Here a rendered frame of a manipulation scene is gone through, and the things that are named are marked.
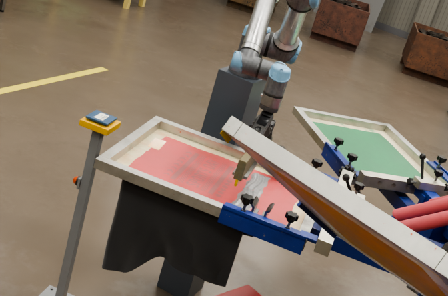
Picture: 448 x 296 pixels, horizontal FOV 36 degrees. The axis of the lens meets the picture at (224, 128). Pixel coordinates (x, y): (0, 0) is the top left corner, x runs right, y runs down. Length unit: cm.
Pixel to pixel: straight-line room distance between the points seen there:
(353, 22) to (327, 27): 39
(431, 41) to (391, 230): 886
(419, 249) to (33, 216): 299
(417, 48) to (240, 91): 713
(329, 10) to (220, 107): 732
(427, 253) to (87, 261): 266
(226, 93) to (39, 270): 128
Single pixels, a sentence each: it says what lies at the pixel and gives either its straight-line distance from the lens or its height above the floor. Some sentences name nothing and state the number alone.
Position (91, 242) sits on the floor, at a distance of 386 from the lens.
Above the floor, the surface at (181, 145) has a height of 96.
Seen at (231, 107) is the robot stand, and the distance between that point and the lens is 313.
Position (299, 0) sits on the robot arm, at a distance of 276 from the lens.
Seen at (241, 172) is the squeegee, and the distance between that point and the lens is 239.
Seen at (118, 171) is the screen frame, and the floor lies 98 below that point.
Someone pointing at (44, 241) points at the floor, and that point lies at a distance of 379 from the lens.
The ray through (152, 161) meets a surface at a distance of 264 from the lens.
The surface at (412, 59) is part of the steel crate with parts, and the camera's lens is 1011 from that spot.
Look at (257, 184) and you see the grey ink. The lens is 269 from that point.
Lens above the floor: 205
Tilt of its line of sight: 20 degrees down
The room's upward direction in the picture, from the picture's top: 17 degrees clockwise
